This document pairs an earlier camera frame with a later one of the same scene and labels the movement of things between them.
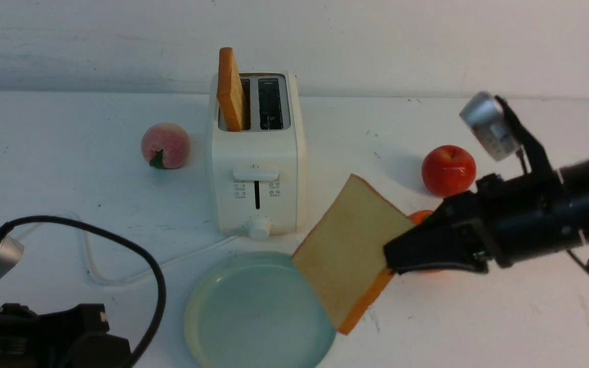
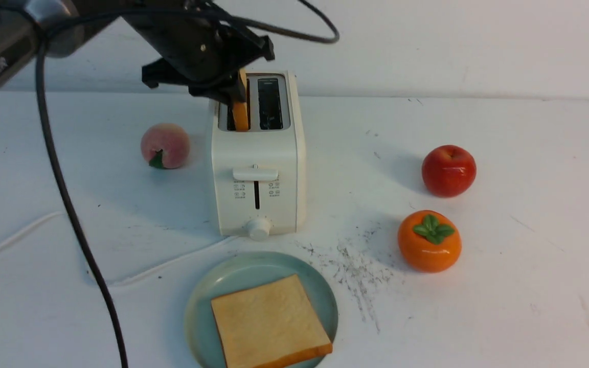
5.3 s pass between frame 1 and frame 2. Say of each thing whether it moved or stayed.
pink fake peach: stayed
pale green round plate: stayed
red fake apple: stayed
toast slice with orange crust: moved
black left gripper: moved
